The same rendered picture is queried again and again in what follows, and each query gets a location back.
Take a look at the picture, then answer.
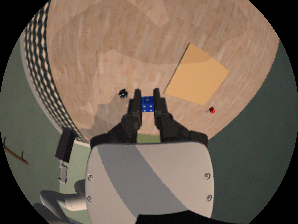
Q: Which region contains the red die with white pips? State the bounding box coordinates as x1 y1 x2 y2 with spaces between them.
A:
209 107 215 114

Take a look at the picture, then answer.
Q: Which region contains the orange flat mat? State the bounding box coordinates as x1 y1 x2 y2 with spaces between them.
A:
164 43 230 106

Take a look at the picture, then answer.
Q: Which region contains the blue die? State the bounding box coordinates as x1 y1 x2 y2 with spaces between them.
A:
141 96 154 112

